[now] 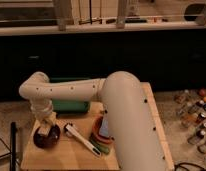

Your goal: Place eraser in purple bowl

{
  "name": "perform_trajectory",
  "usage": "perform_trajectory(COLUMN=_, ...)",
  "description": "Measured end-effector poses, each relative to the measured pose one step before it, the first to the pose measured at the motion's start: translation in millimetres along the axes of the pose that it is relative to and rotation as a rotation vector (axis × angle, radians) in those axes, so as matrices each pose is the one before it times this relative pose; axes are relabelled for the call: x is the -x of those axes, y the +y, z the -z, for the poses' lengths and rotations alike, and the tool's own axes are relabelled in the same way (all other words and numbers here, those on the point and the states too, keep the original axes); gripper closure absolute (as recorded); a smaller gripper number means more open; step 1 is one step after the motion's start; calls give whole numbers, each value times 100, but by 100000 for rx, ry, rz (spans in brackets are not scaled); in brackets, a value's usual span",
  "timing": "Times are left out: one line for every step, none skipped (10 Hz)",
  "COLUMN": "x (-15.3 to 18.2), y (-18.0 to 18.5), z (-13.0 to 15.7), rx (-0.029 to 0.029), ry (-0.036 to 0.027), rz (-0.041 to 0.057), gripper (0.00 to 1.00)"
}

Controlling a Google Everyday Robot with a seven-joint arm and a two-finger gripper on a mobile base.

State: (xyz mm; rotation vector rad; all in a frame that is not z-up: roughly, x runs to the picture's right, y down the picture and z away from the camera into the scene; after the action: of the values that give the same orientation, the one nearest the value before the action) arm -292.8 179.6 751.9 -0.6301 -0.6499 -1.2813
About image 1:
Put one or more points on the wooden board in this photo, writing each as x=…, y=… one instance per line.
x=69, y=154

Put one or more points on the blue object in bowl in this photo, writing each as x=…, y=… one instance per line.
x=104, y=129

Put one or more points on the spice bottles cluster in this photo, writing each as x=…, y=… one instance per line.
x=191, y=115

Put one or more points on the black pole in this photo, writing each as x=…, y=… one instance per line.
x=13, y=147

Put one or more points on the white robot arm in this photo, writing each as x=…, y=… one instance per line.
x=128, y=113

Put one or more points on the green plate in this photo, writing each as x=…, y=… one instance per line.
x=102, y=144

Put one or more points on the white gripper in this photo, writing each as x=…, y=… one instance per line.
x=46, y=123

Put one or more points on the white plastic spatula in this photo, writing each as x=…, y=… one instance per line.
x=70, y=129

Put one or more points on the green rectangular tray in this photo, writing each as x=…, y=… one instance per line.
x=68, y=106

